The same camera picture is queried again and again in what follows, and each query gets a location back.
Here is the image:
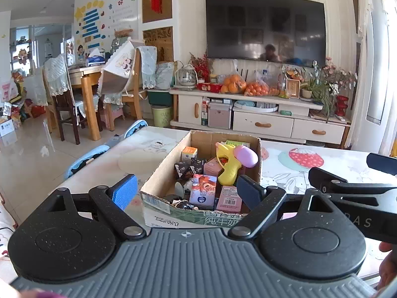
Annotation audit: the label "black-haired doll figure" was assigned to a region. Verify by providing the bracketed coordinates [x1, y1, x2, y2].
[162, 194, 195, 212]

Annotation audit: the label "small pink figure box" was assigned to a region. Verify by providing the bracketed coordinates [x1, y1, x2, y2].
[215, 185, 243, 215]

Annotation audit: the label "glass kettle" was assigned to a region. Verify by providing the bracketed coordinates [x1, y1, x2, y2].
[174, 64, 198, 89]

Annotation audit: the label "green potted plant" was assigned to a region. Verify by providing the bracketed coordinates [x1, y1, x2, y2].
[300, 74, 336, 122]

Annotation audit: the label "red berry branches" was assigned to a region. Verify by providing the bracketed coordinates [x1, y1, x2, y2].
[189, 52, 213, 83]

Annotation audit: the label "red pedestal stand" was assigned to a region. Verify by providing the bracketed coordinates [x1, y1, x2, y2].
[336, 95, 350, 117]

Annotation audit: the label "red gift box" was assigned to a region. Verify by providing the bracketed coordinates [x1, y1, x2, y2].
[196, 82, 223, 94]

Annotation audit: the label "dark blue box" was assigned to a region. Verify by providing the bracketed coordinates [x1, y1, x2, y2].
[174, 163, 191, 180]

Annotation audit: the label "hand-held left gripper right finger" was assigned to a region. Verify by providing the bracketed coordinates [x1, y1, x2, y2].
[227, 175, 330, 243]

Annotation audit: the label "wooden picture frame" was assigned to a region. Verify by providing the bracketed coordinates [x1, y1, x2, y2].
[286, 79, 301, 99]

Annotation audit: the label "wooden chair with lace cover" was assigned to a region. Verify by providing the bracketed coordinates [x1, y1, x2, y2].
[122, 45, 158, 120]

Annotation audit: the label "dark patterned small box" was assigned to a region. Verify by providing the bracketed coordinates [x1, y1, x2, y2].
[189, 158, 207, 176]

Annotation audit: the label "black television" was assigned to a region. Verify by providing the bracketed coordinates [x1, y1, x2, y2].
[205, 0, 327, 68]

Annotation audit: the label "yellow toy gun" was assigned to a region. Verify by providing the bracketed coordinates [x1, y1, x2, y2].
[215, 142, 246, 187]

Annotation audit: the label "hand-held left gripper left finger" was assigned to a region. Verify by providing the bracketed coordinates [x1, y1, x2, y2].
[46, 174, 148, 243]

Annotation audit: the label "dark chair with lace cover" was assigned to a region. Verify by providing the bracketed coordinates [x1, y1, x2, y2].
[43, 54, 82, 145]

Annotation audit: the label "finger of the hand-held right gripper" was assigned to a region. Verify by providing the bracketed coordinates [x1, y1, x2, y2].
[366, 152, 397, 176]
[308, 166, 397, 197]

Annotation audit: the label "bag of large oranges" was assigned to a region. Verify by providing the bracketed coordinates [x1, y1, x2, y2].
[220, 73, 248, 95]

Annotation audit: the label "blue and white box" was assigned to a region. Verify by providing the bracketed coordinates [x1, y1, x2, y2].
[189, 174, 218, 211]

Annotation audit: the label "small white orange box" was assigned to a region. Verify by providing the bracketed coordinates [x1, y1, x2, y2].
[181, 147, 199, 164]

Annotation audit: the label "bag of small tangerines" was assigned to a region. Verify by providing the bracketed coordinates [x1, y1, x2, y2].
[243, 80, 271, 97]

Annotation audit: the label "green waste bin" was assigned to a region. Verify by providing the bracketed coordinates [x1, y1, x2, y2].
[150, 105, 173, 128]

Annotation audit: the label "green printed cardboard box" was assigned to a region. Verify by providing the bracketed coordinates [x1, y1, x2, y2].
[139, 129, 264, 228]

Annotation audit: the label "wooden dining table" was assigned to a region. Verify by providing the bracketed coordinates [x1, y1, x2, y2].
[67, 65, 108, 141]

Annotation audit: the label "purple plastic egg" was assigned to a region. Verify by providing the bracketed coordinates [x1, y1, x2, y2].
[233, 145, 259, 168]

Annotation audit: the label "white sheer curtain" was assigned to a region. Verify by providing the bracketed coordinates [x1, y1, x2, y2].
[350, 0, 397, 157]

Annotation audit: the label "blue tissue box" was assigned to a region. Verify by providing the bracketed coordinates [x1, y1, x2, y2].
[85, 55, 106, 67]

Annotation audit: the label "light green box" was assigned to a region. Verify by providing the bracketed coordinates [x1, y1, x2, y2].
[225, 139, 251, 149]

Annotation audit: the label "white television cabinet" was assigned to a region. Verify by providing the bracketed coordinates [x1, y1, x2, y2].
[168, 88, 352, 149]

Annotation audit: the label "silver metal case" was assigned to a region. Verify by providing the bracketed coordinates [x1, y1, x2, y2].
[208, 102, 233, 130]

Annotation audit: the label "wall poster with blue strips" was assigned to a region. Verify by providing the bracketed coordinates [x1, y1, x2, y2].
[74, 0, 139, 60]

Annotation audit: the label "white standing air conditioner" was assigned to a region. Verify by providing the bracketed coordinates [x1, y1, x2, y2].
[365, 0, 392, 125]

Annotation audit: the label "round white tray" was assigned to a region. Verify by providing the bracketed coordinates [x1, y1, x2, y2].
[232, 100, 279, 113]

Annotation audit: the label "person's right hand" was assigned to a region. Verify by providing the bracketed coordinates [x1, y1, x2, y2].
[378, 241, 397, 290]

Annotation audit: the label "artificial flower bouquet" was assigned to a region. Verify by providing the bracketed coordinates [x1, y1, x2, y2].
[311, 57, 358, 97]

